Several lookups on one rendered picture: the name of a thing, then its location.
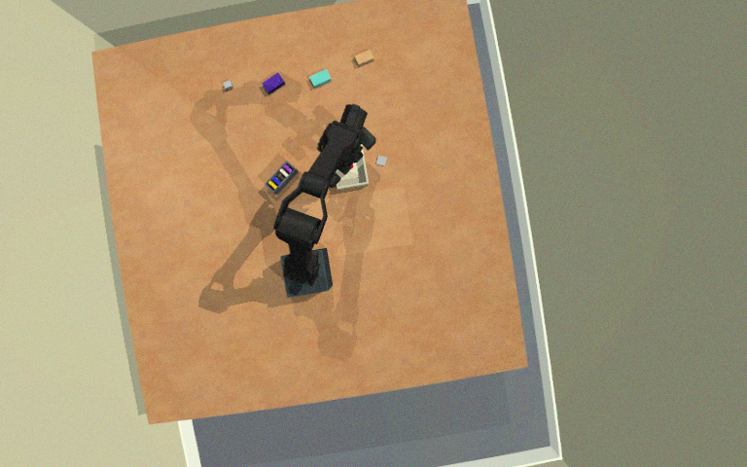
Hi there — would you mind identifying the tan rectangular block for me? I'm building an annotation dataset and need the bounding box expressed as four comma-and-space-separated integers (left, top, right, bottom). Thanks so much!
354, 50, 374, 67

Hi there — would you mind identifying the white shallow tray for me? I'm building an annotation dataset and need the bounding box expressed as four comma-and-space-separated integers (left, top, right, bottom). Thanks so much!
336, 156, 369, 190

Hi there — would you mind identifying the turquoise rectangular block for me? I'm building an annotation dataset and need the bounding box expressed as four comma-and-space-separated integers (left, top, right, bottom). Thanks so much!
309, 69, 332, 88

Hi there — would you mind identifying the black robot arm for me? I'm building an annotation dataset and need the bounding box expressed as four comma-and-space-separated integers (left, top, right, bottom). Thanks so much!
274, 103, 368, 287

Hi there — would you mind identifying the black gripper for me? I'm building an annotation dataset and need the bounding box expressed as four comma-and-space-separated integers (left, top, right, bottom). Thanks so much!
330, 127, 376, 188

